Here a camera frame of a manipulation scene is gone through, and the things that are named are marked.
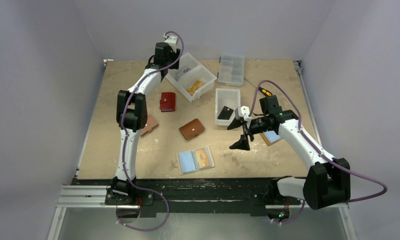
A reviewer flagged black credit card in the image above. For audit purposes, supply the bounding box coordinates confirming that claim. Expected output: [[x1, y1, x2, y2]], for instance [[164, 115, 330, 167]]
[[217, 106, 234, 120]]

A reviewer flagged tan card holder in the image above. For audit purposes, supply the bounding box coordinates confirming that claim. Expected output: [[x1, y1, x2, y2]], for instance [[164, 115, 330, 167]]
[[260, 131, 282, 146]]

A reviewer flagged silver credit card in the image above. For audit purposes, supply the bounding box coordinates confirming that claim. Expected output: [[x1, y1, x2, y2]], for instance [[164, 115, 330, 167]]
[[175, 66, 191, 79]]

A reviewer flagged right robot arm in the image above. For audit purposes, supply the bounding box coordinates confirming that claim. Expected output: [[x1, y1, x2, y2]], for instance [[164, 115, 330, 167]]
[[227, 95, 351, 210]]

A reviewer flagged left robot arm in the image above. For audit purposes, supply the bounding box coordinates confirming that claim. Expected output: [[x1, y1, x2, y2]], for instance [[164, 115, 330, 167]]
[[105, 40, 183, 205]]

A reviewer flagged brown card holder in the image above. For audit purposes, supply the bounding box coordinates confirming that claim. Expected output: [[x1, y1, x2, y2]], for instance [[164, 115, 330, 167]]
[[179, 118, 205, 141]]

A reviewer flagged red card holder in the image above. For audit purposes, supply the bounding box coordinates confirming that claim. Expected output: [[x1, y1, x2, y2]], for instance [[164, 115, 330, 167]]
[[159, 92, 176, 113]]

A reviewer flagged pink card holder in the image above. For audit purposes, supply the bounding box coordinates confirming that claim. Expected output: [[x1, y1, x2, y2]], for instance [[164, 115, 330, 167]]
[[141, 114, 159, 136]]

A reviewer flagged white small bin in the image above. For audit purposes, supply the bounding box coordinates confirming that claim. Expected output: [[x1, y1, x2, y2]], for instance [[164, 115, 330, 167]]
[[214, 88, 241, 126]]

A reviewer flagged yellow black screwdriver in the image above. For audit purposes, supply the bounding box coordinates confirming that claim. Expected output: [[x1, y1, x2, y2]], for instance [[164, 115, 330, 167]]
[[244, 77, 273, 97]]

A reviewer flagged white divided bin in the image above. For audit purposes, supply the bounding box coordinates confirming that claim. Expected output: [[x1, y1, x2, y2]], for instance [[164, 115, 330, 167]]
[[166, 53, 217, 102]]

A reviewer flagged yellow item in bin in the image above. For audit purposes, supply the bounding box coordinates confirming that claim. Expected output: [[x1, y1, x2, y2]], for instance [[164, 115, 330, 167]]
[[186, 80, 205, 96]]

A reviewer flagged clear compartment organizer box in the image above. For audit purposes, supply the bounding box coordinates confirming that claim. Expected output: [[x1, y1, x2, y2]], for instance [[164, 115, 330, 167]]
[[217, 54, 245, 87]]

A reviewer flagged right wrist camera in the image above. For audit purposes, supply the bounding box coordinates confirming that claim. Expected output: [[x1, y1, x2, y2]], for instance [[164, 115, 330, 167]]
[[235, 106, 252, 123]]

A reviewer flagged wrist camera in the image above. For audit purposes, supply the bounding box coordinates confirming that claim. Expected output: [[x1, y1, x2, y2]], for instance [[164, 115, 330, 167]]
[[235, 106, 252, 123], [163, 34, 179, 47]]

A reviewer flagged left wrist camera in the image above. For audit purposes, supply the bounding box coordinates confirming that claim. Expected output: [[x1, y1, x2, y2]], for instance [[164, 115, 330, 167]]
[[163, 34, 179, 47]]

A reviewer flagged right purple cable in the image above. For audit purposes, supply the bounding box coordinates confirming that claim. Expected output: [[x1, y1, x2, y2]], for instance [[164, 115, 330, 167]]
[[249, 80, 389, 204]]

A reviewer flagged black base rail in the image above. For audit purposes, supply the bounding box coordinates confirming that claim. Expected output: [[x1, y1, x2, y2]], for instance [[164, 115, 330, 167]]
[[71, 177, 301, 218]]

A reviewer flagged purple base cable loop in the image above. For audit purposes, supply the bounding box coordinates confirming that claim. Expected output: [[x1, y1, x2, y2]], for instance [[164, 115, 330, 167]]
[[115, 190, 171, 233]]

